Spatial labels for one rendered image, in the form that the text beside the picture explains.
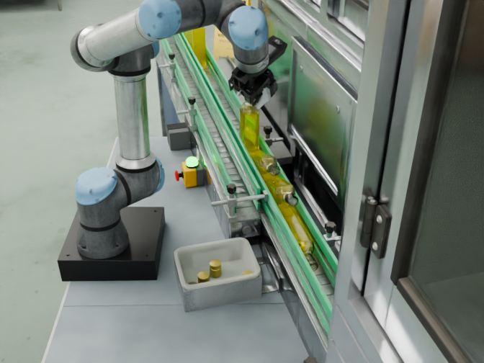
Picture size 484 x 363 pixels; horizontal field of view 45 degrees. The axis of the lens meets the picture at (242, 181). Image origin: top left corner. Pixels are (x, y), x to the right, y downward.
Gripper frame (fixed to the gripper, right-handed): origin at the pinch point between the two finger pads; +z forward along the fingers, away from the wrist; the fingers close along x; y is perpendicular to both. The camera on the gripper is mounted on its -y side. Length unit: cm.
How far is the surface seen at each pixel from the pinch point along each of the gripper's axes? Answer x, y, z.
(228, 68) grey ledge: -55, -40, 110
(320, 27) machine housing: -2.2, -29.6, 11.1
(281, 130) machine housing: -6, -16, 68
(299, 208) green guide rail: 21.9, 12.3, 28.9
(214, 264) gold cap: 12, 40, 32
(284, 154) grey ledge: 2, -7, 61
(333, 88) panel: 12.4, -14.4, 7.3
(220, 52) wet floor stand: -153, -120, 315
